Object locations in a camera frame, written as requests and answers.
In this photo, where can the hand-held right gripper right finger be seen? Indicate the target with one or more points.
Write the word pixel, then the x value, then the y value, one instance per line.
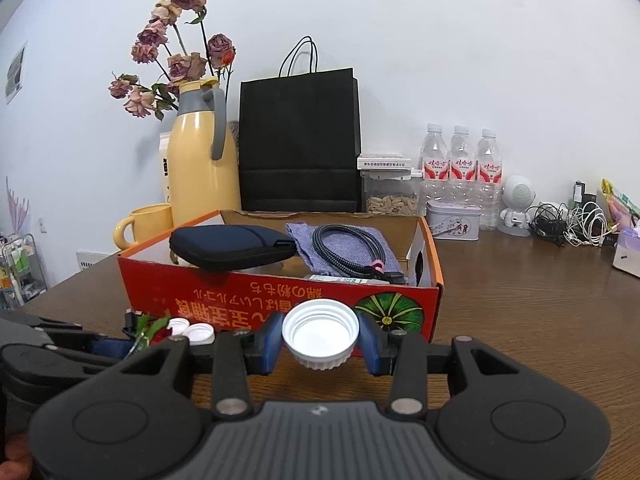
pixel 370 347

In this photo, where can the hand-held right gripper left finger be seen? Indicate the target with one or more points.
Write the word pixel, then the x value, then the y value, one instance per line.
pixel 271 347

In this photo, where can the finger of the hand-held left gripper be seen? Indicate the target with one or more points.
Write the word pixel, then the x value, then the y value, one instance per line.
pixel 35 324
pixel 107 347

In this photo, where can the large white ribbed cap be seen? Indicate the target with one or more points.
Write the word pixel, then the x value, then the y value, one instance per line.
pixel 320 332

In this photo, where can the red artificial rose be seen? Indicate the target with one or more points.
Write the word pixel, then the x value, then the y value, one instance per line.
pixel 160 334

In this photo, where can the red cardboard box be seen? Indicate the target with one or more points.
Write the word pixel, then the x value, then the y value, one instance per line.
pixel 215 280

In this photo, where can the navy zip pouch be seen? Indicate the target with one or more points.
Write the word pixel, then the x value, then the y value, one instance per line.
pixel 225 247

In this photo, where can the purple fabric pouch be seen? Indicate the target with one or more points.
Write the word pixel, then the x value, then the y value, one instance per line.
pixel 300 237

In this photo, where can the person's left hand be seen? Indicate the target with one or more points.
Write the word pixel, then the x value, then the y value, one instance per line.
pixel 12 460

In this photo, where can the black plug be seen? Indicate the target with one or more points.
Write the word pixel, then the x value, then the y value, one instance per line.
pixel 132 321

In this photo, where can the small white bottle cap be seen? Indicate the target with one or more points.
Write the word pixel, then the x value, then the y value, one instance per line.
pixel 178 329
pixel 201 334

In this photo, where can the yellow mug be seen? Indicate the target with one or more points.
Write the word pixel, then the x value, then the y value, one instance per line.
pixel 150 225

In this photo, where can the clear container of seeds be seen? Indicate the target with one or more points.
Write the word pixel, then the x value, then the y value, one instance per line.
pixel 390 205

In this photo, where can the white printed tin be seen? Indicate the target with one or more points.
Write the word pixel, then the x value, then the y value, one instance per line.
pixel 452 222

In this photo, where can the flat white box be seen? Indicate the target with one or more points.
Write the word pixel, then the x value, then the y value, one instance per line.
pixel 385 161

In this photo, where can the yellow thermos jug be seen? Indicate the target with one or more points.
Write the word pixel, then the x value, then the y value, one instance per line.
pixel 200 170

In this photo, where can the clear water bottle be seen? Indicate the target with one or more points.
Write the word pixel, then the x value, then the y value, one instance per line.
pixel 461 165
pixel 489 170
pixel 434 162

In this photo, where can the white robot speaker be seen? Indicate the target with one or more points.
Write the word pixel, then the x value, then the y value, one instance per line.
pixel 519 195

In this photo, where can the black paper bag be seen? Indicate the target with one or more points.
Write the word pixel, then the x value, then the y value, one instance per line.
pixel 300 135

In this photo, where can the black charger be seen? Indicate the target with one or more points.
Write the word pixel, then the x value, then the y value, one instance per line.
pixel 578 191

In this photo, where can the white and purple tissue box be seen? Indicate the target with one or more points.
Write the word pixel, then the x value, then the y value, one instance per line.
pixel 628 255

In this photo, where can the colourful snack packets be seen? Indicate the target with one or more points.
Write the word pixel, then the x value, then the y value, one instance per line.
pixel 620 200

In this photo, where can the white wall vent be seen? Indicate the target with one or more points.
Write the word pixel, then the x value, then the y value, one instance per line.
pixel 91 260

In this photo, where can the white wall socket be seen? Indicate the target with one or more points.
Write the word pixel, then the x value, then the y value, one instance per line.
pixel 42 225

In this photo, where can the purple wall decal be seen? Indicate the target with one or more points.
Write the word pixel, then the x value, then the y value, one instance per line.
pixel 17 207

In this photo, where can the wall picture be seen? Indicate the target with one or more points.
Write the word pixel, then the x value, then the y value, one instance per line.
pixel 15 74

